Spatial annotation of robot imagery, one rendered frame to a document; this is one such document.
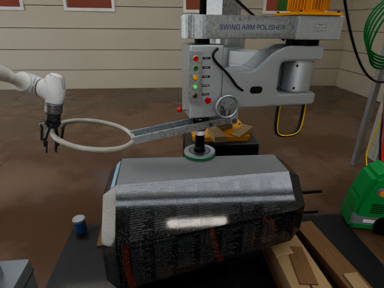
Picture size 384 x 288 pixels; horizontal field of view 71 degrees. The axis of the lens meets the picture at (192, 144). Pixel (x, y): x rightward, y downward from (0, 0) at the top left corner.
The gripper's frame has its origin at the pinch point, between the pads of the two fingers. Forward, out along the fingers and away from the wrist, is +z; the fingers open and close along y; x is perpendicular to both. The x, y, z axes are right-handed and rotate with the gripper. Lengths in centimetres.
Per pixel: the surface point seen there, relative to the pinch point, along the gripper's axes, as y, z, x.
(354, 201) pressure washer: 219, 19, -93
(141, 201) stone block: 36, 14, -47
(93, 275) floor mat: 28, 91, -18
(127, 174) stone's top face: 36.2, 7.8, -26.4
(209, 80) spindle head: 72, -55, -38
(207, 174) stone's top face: 74, -3, -55
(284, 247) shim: 130, 42, -90
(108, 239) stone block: 20, 33, -49
